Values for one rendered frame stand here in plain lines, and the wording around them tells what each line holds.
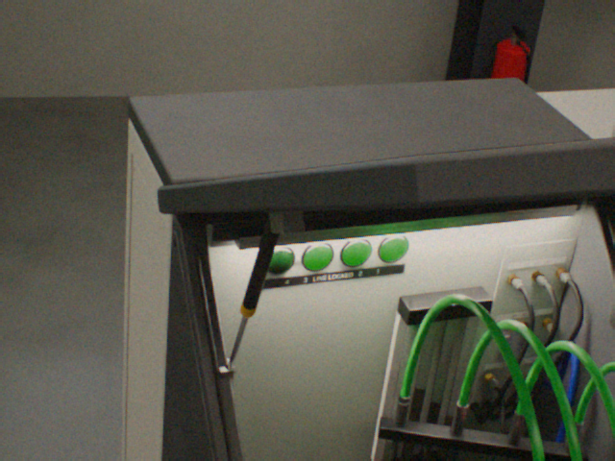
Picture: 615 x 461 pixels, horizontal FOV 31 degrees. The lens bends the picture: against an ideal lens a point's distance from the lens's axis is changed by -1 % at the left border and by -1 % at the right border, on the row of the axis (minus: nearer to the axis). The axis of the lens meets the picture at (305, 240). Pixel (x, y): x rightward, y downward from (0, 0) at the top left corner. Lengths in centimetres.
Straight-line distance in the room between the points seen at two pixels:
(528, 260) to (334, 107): 39
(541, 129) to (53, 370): 216
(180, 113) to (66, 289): 231
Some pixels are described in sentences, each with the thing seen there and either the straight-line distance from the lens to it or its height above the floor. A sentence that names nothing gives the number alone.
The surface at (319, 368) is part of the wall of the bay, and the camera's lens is 174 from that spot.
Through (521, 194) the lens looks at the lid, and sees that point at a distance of 75.
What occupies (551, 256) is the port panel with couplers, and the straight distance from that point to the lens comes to 181.
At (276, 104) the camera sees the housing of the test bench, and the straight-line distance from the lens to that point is 177.
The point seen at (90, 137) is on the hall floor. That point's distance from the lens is 502.
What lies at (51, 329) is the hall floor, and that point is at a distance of 378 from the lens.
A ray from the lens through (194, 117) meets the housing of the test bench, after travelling 170.
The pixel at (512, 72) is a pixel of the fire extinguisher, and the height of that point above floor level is 37.
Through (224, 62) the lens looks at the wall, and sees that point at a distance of 543.
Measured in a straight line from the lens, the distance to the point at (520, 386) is 141.
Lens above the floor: 222
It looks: 31 degrees down
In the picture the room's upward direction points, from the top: 7 degrees clockwise
